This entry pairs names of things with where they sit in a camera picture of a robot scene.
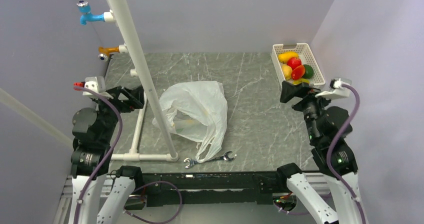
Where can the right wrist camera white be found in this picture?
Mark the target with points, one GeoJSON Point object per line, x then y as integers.
{"type": "Point", "coordinates": [337, 89]}

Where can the small yellow fake fruit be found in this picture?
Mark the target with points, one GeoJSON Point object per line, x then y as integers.
{"type": "Point", "coordinates": [284, 57]}

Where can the silver open-end wrench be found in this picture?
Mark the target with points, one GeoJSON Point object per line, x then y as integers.
{"type": "Point", "coordinates": [227, 157]}

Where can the orange plastic faucet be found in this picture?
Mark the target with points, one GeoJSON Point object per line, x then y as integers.
{"type": "Point", "coordinates": [105, 52]}

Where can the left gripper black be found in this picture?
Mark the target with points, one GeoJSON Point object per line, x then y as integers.
{"type": "Point", "coordinates": [135, 96]}

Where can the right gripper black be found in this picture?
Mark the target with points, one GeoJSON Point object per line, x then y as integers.
{"type": "Point", "coordinates": [288, 90]}

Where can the yellow fake mango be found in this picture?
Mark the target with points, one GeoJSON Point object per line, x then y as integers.
{"type": "Point", "coordinates": [300, 81]}

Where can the white PVC pipe frame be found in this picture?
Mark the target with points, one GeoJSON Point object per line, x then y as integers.
{"type": "Point", "coordinates": [119, 9]}

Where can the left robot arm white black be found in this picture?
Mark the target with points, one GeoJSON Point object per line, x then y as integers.
{"type": "Point", "coordinates": [93, 129]}

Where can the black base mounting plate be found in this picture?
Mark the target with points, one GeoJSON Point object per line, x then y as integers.
{"type": "Point", "coordinates": [259, 187]}

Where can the translucent white plastic bag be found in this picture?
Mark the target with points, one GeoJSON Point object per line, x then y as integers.
{"type": "Point", "coordinates": [197, 111]}

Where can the red fake tomato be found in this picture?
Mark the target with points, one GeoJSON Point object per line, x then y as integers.
{"type": "Point", "coordinates": [294, 62]}

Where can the white perforated plastic basket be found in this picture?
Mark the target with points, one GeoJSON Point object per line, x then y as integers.
{"type": "Point", "coordinates": [305, 54]}

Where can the blue plastic faucet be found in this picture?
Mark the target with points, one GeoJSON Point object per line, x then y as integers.
{"type": "Point", "coordinates": [86, 14]}

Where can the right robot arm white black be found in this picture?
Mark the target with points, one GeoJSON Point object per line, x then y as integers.
{"type": "Point", "coordinates": [328, 116]}

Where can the green fake lime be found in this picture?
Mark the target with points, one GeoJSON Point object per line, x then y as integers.
{"type": "Point", "coordinates": [309, 72]}

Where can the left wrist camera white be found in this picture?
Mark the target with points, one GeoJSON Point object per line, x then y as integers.
{"type": "Point", "coordinates": [94, 83]}

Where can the aluminium rail frame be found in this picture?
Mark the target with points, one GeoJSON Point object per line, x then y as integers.
{"type": "Point", "coordinates": [92, 204]}

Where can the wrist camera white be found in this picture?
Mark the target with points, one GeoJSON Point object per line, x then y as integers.
{"type": "Point", "coordinates": [337, 89]}
{"type": "Point", "coordinates": [94, 83]}

